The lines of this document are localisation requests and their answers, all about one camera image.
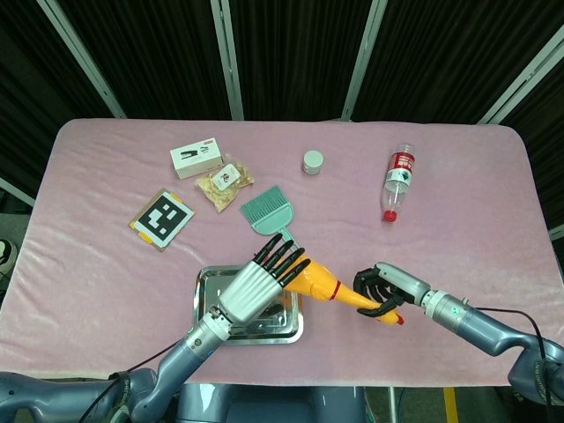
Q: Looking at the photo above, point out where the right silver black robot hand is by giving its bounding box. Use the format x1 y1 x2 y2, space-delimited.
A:
353 262 431 319

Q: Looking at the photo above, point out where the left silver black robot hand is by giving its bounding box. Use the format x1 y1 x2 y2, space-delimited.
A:
219 234 312 325

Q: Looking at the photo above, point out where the yellow rubber chicken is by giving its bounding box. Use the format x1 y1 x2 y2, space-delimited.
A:
285 258 405 328

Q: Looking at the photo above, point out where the stainless steel rectangular tray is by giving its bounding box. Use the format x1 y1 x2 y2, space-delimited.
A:
192 263 305 347

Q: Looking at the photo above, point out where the teal dustpan with brush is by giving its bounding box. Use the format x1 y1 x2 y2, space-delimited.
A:
240 185 297 249

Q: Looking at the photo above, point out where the pink table cloth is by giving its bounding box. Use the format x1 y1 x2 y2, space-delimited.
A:
0 117 564 388

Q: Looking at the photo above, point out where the clear bottle with red cap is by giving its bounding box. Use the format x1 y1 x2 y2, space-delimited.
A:
380 141 418 224

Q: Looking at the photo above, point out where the clear snack bag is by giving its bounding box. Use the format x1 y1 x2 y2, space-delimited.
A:
195 152 256 214

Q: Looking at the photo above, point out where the cardboard with black-white marker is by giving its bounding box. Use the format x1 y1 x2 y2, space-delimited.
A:
128 188 197 253

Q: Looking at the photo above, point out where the blue-grey robot torso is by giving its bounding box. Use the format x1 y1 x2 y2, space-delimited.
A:
175 383 367 423

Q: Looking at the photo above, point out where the yellow floor tape strip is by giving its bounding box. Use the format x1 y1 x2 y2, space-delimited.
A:
443 387 457 423

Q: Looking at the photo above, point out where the white cardboard product box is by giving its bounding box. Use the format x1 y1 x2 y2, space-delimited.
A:
169 137 226 181

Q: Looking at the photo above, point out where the small jar with white lid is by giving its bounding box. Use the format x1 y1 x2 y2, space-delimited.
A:
301 150 324 176

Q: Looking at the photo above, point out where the black pleated curtain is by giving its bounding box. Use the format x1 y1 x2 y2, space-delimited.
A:
0 0 564 230

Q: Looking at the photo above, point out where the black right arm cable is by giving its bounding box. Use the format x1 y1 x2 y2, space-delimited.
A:
465 306 548 367

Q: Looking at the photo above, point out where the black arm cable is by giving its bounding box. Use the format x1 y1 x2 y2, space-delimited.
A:
81 338 187 423
465 306 548 367

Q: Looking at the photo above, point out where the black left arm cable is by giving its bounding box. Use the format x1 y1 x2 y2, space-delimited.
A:
81 338 187 423

